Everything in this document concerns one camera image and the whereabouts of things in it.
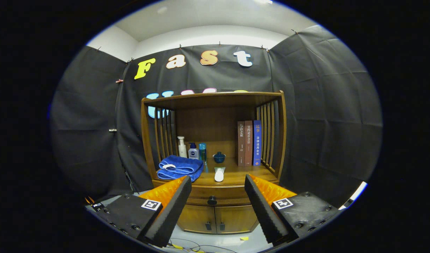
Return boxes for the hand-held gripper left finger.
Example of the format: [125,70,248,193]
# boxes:
[85,175,193,248]

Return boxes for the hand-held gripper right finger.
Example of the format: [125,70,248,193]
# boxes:
[244,173,342,246]

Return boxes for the wooden drawer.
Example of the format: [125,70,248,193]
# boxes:
[184,184,251,207]

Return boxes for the wooden cabinet door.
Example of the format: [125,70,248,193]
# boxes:
[177,205,216,234]
[214,205,259,234]

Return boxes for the wooden countertop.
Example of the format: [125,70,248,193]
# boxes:
[155,157,279,187]

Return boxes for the wooden cabinet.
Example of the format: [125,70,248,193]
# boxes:
[141,90,287,235]

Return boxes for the yellow black floor tape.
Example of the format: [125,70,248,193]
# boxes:
[171,244,206,253]

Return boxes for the blue folded towel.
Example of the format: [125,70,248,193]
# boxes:
[157,155,204,182]

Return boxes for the white pump bottle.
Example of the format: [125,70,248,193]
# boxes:
[177,136,188,158]

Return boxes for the blue book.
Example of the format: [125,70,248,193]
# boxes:
[253,120,262,166]

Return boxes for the reddish brown book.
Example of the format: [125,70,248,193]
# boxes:
[245,121,253,166]

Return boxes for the dark brown book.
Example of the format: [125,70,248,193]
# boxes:
[237,121,246,167]

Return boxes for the white slotted panel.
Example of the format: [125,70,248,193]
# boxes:
[341,181,368,210]

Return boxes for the thin black floor cables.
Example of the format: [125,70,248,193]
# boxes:
[166,238,236,253]

